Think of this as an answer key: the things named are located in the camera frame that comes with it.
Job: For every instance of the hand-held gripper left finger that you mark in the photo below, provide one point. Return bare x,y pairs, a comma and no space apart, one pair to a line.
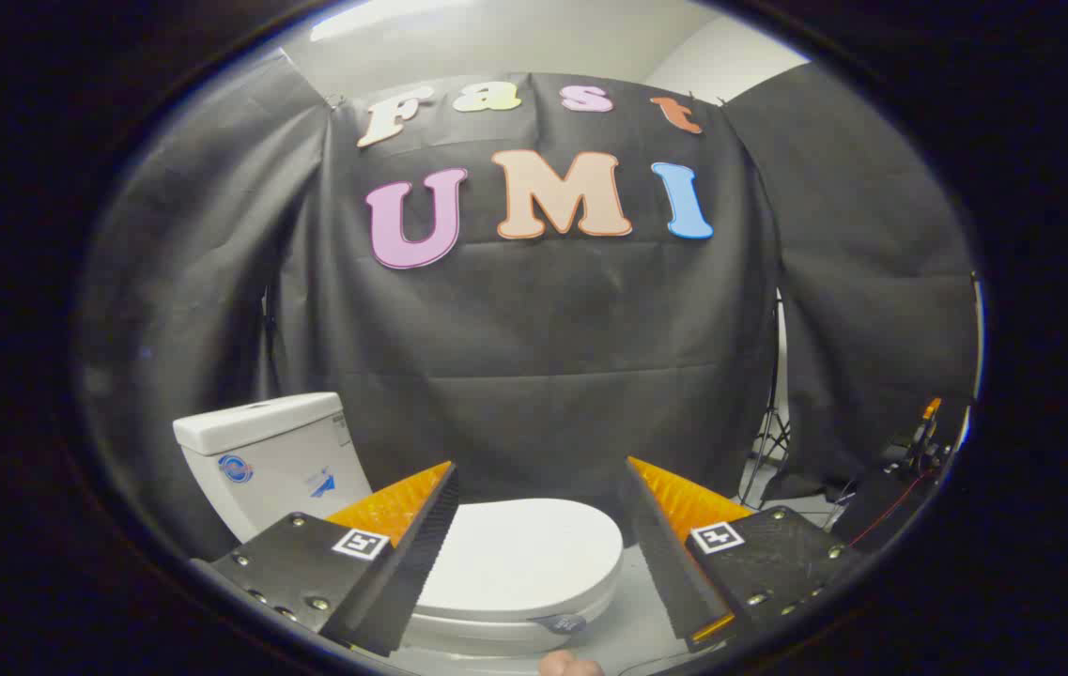
411,563

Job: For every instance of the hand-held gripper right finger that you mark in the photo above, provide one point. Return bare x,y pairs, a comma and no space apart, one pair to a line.
670,563

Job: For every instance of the white toilet lid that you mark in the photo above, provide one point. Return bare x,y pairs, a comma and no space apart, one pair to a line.
524,554

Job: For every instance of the white toilet seat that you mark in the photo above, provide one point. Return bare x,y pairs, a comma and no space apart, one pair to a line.
468,622

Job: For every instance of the white toilet bowl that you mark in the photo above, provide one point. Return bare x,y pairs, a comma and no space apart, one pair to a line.
468,644

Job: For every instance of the black tripod stand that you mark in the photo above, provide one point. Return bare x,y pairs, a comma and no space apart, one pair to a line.
771,434

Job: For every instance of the black backdrop cloth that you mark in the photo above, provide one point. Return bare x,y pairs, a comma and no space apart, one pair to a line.
543,329

